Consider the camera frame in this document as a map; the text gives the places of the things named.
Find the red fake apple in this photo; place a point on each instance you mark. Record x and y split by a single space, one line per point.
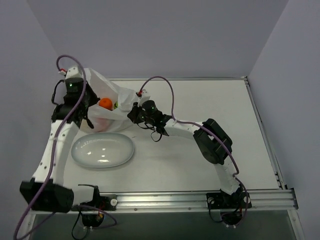
100 124

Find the white plastic bag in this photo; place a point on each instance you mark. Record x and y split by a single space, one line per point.
110 113

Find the white oval plate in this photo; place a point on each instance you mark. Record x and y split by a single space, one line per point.
102 150

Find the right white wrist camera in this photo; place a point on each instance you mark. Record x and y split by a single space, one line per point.
143 96

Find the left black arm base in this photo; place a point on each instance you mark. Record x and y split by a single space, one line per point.
93 213

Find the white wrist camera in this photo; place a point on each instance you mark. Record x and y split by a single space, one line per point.
143 96
72 72

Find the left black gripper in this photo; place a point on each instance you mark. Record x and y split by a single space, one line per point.
88 110

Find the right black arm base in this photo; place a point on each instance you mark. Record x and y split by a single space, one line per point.
233 208

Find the orange fake fruit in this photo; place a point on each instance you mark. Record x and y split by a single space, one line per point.
106 103

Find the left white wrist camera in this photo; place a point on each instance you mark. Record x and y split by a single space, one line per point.
72 72

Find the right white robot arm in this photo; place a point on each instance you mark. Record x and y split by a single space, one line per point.
213 142

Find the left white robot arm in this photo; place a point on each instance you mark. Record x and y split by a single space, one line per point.
45 191

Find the green fake fruit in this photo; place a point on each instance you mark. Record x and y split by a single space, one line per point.
115 105

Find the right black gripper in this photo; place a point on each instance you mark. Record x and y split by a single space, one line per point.
135 115

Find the aluminium mounting rail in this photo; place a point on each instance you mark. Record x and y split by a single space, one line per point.
183 201

